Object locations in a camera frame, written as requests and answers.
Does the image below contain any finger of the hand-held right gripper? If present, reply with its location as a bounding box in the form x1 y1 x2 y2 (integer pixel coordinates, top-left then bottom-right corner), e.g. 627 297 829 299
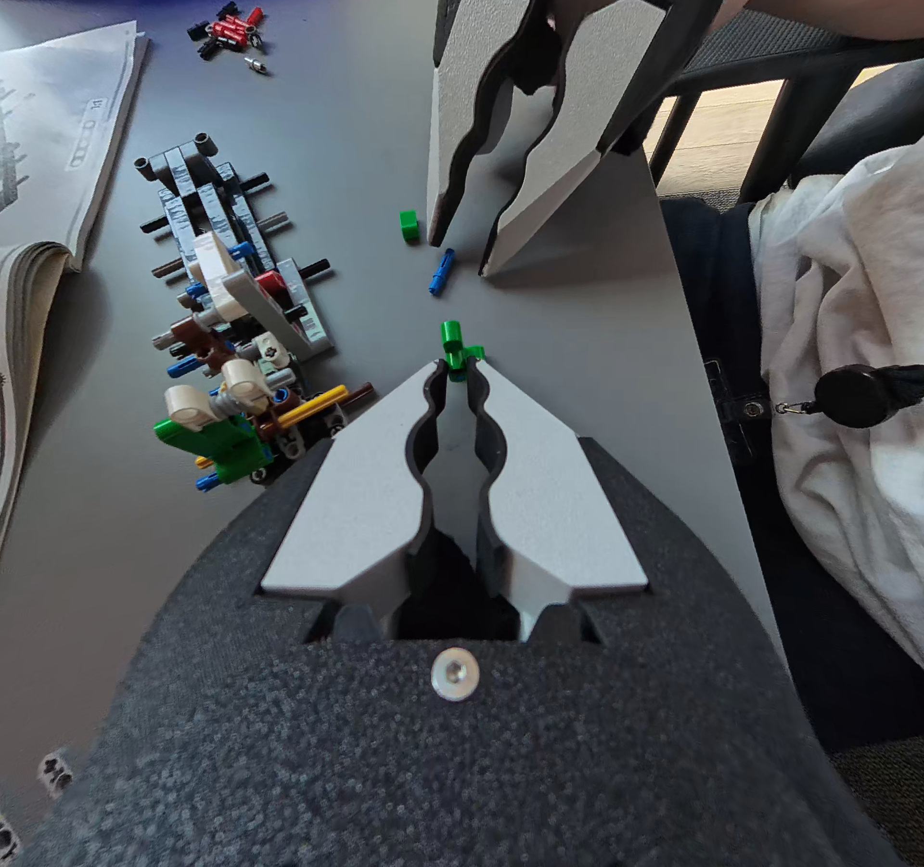
426 0 544 247
479 0 670 279

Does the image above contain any black badge reel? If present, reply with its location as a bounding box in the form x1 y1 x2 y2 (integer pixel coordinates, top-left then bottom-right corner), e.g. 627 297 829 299
774 365 905 429

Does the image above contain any green lego angled beam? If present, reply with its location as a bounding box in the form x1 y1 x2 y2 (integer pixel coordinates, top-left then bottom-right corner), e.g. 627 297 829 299
439 320 487 385

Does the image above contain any pile of red black lego pins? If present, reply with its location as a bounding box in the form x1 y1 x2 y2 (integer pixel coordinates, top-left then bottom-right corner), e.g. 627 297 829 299
188 0 267 61

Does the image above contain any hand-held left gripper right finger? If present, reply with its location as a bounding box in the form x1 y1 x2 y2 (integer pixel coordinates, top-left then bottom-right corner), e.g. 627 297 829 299
467 360 650 641

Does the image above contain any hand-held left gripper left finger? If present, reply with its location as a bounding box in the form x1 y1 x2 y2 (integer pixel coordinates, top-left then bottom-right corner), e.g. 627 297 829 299
258 358 443 641

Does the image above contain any grey lego chassis assembly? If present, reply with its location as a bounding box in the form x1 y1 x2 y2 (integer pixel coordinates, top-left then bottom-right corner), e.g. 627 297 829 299
133 132 378 495

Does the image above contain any lego instruction booklet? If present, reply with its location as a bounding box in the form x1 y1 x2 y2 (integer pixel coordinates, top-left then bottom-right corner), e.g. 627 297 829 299
0 18 153 559

